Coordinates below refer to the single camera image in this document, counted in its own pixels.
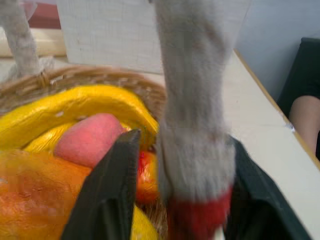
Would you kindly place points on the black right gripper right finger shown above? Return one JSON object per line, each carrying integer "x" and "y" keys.
{"x": 257, "y": 215}

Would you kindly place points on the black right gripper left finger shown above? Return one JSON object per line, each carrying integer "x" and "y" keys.
{"x": 110, "y": 190}

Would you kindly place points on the orange-red mango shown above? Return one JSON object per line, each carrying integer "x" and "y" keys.
{"x": 147, "y": 180}

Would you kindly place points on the yellow lemon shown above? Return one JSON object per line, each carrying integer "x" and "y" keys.
{"x": 143, "y": 227}

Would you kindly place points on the pink peach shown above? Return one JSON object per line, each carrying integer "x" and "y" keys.
{"x": 87, "y": 140}

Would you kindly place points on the red fruit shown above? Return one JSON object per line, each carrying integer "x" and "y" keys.
{"x": 197, "y": 220}

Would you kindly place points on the orange fruit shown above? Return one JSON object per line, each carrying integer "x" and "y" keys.
{"x": 37, "y": 195}

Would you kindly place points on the small yellow banana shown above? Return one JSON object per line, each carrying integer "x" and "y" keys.
{"x": 47, "y": 140}

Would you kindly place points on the large yellow banana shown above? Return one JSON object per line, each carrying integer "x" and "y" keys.
{"x": 82, "y": 102}

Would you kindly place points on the person's black shirt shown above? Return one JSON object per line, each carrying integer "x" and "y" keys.
{"x": 305, "y": 70}

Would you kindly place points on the red box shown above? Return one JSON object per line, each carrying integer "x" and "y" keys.
{"x": 45, "y": 21}

